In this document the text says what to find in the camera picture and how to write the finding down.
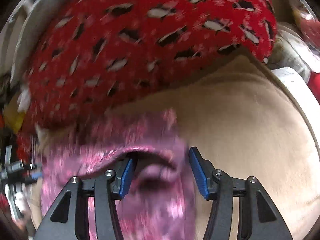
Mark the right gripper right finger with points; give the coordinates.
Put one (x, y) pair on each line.
(259, 217)

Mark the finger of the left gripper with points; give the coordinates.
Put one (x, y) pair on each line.
(19, 172)

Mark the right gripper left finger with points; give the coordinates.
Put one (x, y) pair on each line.
(67, 218)

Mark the purple floral cloth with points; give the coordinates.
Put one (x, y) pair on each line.
(161, 200)

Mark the doll with red clothes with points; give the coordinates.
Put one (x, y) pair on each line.
(308, 26)

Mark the beige fleece blanket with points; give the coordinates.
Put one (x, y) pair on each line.
(233, 117)

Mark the red pillow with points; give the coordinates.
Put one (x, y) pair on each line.
(314, 85)

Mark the red penguin pattern blanket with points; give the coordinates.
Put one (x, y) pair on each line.
(98, 54)

